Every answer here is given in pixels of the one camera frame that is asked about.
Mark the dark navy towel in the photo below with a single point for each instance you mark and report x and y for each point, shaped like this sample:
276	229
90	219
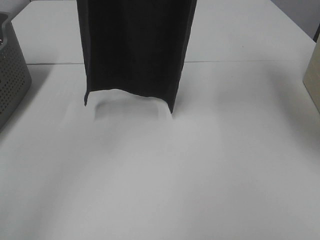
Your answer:
138	46

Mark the grey perforated laundry basket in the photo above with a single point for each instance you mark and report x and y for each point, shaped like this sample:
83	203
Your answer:
15	78

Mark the beige box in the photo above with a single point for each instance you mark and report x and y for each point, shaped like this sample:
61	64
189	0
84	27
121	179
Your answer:
311	79

